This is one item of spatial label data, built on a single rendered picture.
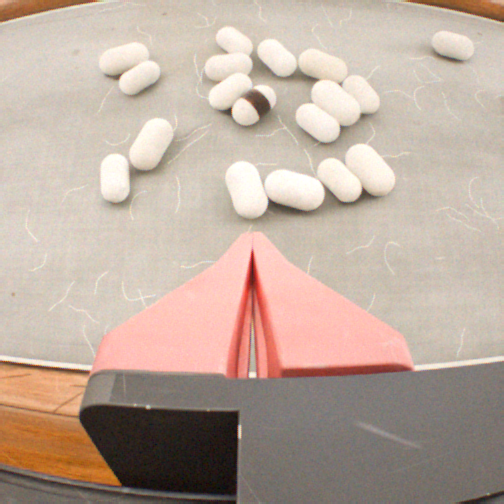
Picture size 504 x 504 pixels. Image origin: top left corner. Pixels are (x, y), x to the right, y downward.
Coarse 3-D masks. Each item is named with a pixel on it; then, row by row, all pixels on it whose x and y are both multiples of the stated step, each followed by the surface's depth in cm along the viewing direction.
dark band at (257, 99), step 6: (252, 90) 25; (258, 90) 25; (246, 96) 25; (252, 96) 25; (258, 96) 25; (264, 96) 25; (252, 102) 25; (258, 102) 25; (264, 102) 25; (258, 108) 25; (264, 108) 25; (270, 108) 26; (258, 114) 25; (264, 114) 26; (258, 120) 26
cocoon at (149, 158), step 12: (156, 120) 25; (144, 132) 24; (156, 132) 24; (168, 132) 25; (144, 144) 24; (156, 144) 24; (168, 144) 25; (132, 156) 24; (144, 156) 24; (156, 156) 25; (144, 168) 25
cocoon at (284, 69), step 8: (264, 40) 27; (272, 40) 26; (264, 48) 26; (272, 48) 26; (280, 48) 26; (264, 56) 27; (272, 56) 26; (280, 56) 26; (288, 56) 26; (272, 64) 26; (280, 64) 26; (288, 64) 26; (296, 64) 27; (280, 72) 27; (288, 72) 27
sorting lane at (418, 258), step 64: (128, 0) 30; (192, 0) 30; (256, 0) 30; (320, 0) 30; (384, 0) 30; (0, 64) 29; (64, 64) 28; (192, 64) 28; (256, 64) 28; (384, 64) 28; (448, 64) 28; (0, 128) 27; (64, 128) 27; (128, 128) 27; (192, 128) 27; (256, 128) 27; (384, 128) 27; (448, 128) 27; (0, 192) 26; (64, 192) 26; (192, 192) 25; (448, 192) 26; (0, 256) 24; (64, 256) 24; (128, 256) 24; (192, 256) 24; (320, 256) 24; (384, 256) 24; (448, 256) 24; (0, 320) 23; (64, 320) 23; (384, 320) 24; (448, 320) 24
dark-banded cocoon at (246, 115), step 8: (256, 88) 25; (264, 88) 25; (272, 96) 25; (240, 104) 25; (248, 104) 25; (272, 104) 26; (232, 112) 26; (240, 112) 25; (248, 112) 25; (256, 112) 25; (240, 120) 25; (248, 120) 25; (256, 120) 26
